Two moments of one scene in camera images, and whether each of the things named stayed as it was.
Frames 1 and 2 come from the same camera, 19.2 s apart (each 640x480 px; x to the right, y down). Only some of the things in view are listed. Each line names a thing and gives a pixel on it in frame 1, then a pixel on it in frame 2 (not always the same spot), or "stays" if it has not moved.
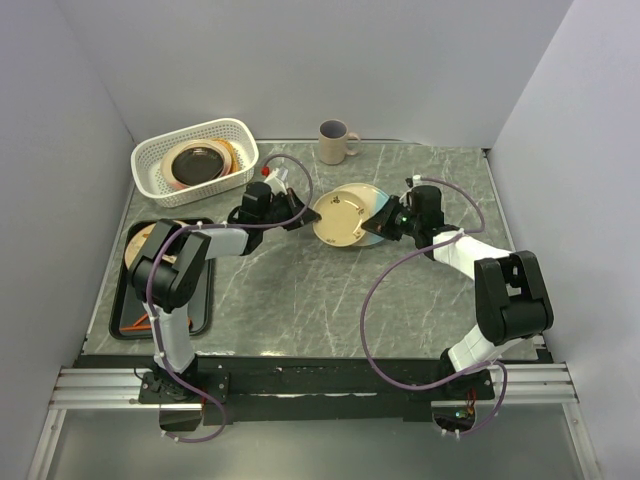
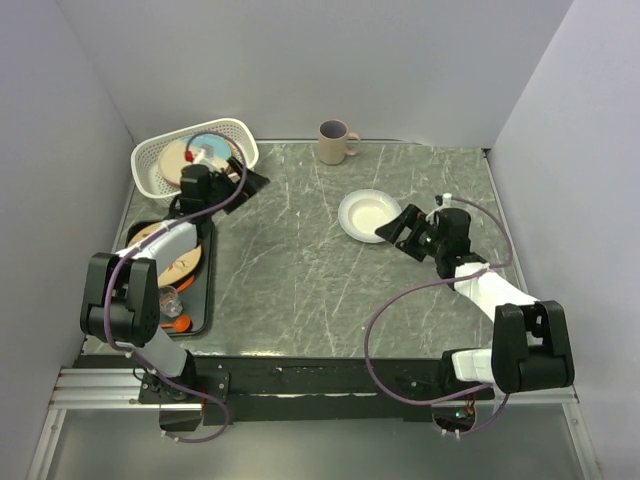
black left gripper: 291,199 to 252,184
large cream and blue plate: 374,198 to 172,158
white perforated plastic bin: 194,163 stays
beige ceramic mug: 335,142 stays
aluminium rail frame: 117,389 stays
